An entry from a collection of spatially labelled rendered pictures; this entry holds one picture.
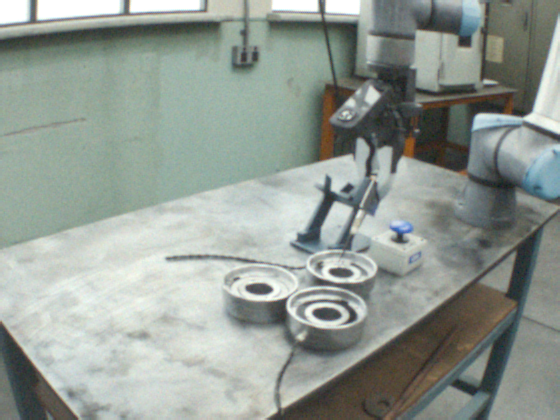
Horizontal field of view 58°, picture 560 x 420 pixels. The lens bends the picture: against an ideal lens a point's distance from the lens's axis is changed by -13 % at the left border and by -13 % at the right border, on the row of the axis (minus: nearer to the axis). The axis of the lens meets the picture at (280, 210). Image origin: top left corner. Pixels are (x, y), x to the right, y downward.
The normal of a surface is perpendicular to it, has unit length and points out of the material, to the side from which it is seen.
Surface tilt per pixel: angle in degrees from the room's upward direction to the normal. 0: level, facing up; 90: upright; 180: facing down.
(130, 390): 0
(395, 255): 90
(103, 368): 0
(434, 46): 90
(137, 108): 90
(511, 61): 90
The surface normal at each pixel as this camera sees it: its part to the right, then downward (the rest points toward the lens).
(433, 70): -0.70, 0.22
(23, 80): 0.71, 0.29
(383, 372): 0.05, -0.93
